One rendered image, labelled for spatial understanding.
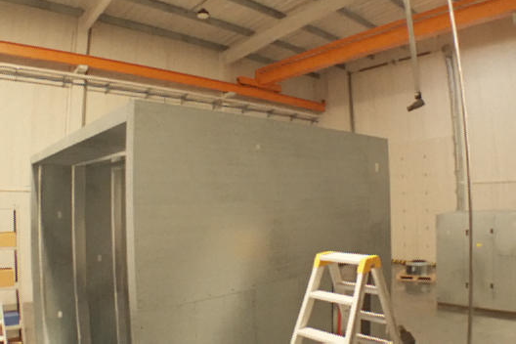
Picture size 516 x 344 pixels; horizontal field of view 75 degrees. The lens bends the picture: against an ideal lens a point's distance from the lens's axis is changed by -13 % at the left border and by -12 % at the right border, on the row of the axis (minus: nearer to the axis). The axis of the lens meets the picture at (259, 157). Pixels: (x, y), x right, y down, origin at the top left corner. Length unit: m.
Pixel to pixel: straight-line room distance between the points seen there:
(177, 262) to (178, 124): 0.76
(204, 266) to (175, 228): 0.30
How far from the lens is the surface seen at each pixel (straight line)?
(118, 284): 5.78
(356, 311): 2.18
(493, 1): 9.87
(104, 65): 10.91
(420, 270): 11.83
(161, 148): 2.08
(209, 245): 2.24
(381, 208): 3.67
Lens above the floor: 2.70
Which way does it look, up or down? 5 degrees up
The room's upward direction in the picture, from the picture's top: 1 degrees counter-clockwise
